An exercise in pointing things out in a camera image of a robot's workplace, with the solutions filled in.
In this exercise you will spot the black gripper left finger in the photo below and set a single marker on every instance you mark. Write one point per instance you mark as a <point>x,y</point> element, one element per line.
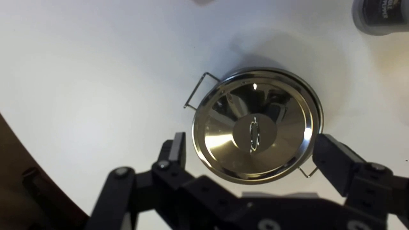
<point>177,151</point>

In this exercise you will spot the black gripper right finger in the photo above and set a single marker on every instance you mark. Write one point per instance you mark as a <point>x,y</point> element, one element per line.
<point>340,164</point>

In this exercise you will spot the steel lidded pot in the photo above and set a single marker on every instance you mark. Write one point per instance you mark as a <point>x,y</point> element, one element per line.
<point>238,128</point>

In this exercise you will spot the small silver pot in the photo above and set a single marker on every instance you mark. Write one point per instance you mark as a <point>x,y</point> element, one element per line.
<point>320,116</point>

